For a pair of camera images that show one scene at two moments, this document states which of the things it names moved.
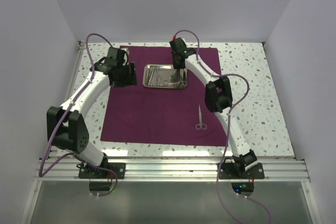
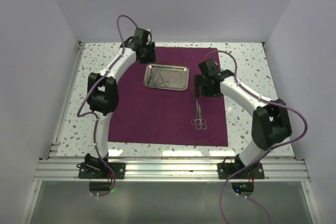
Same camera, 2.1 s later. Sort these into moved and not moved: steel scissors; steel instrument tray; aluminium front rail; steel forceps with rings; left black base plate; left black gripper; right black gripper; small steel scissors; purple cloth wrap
Moved: steel forceps with rings; right black gripper; left black gripper
Not moved: steel instrument tray; purple cloth wrap; left black base plate; steel scissors; small steel scissors; aluminium front rail
